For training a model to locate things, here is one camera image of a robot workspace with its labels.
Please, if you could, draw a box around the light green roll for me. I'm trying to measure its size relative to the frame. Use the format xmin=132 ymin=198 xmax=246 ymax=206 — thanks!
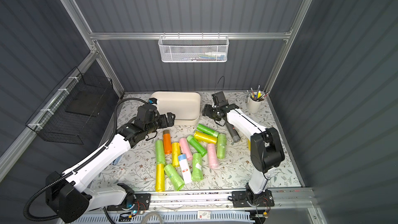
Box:
xmin=191 ymin=153 xmax=204 ymax=181
xmin=155 ymin=140 xmax=166 ymax=165
xmin=217 ymin=133 xmax=227 ymax=159

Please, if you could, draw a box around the pink roll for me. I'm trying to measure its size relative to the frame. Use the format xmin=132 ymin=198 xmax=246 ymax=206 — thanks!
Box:
xmin=179 ymin=138 xmax=193 ymax=161
xmin=207 ymin=143 xmax=219 ymax=169

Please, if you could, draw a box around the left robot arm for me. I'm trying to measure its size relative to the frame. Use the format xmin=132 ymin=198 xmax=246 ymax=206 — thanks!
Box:
xmin=23 ymin=98 xmax=176 ymax=223

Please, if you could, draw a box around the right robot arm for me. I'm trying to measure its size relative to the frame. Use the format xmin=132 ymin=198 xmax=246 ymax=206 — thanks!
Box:
xmin=202 ymin=91 xmax=285 ymax=208

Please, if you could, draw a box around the white plastic storage box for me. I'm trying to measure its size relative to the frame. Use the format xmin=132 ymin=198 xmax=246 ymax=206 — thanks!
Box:
xmin=151 ymin=91 xmax=201 ymax=125

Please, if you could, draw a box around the orange trash bag roll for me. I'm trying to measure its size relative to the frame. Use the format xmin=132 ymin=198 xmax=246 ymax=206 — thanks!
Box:
xmin=163 ymin=130 xmax=172 ymax=155

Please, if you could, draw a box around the dark green roll upper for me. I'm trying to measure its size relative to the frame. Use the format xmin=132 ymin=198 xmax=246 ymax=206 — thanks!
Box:
xmin=197 ymin=124 xmax=219 ymax=138

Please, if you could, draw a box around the grey trash bag roll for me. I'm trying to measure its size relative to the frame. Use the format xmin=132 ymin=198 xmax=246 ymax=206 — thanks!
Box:
xmin=225 ymin=121 xmax=240 ymax=143

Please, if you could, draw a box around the white blue labelled roll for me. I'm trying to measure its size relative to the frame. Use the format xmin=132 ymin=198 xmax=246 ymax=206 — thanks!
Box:
xmin=178 ymin=154 xmax=192 ymax=184

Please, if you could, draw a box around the white pen cup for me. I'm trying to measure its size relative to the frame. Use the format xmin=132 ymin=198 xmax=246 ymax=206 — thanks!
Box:
xmin=247 ymin=91 xmax=264 ymax=113

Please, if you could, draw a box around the floral table mat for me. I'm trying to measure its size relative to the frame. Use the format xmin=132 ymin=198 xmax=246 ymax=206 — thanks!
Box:
xmin=90 ymin=91 xmax=302 ymax=191

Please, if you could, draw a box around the white wire wall basket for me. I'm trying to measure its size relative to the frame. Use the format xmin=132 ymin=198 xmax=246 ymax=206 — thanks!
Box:
xmin=158 ymin=36 xmax=230 ymax=63

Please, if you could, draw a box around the black wire side basket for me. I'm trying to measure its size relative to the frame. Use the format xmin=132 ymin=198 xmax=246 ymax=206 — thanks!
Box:
xmin=25 ymin=69 xmax=114 ymax=145

